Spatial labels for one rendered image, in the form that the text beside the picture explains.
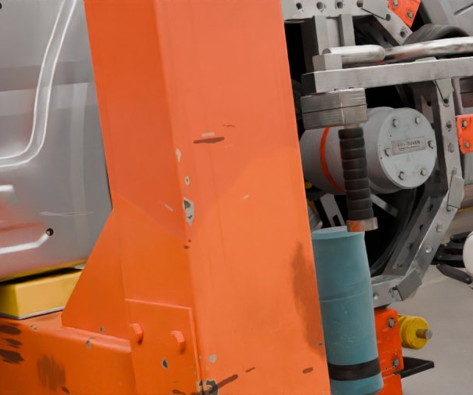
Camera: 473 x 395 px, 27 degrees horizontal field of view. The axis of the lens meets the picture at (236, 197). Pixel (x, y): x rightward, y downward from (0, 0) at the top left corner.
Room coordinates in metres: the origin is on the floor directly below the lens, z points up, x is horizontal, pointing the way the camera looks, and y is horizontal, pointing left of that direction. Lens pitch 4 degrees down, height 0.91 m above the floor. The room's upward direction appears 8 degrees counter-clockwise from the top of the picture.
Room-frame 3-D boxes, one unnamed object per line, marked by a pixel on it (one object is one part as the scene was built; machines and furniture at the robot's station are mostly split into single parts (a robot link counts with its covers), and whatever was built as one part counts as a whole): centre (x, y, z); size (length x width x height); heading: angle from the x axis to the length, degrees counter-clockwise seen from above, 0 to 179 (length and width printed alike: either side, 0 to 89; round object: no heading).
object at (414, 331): (1.84, -0.22, 0.51); 0.29 x 0.06 x 0.06; 34
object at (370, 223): (1.40, -0.17, 0.83); 0.04 x 0.04 x 0.16
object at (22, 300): (1.52, 0.32, 0.71); 0.14 x 0.14 x 0.05; 34
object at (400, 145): (1.63, -0.22, 0.85); 0.21 x 0.14 x 0.14; 34
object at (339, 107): (1.42, -0.16, 0.93); 0.09 x 0.05 x 0.05; 34
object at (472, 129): (1.87, -0.44, 0.85); 0.09 x 0.08 x 0.07; 124
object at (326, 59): (1.53, -0.17, 1.03); 0.19 x 0.18 x 0.11; 34
